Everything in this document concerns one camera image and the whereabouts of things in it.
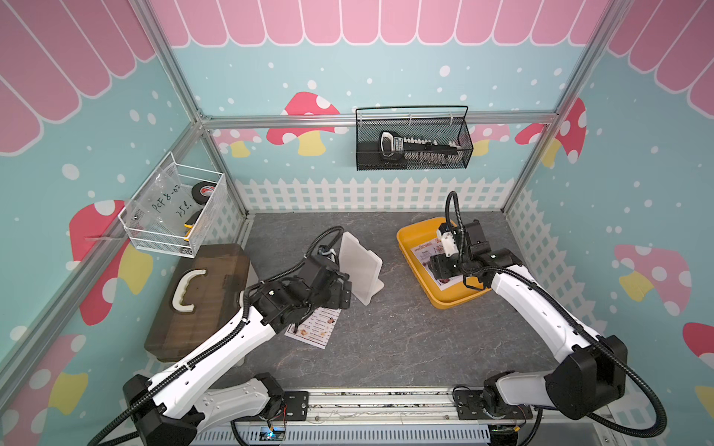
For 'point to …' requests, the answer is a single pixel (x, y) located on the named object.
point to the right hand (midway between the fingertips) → (439, 263)
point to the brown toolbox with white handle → (202, 297)
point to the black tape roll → (202, 190)
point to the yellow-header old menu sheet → (316, 327)
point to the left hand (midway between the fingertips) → (335, 293)
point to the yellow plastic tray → (420, 232)
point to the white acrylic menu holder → (363, 267)
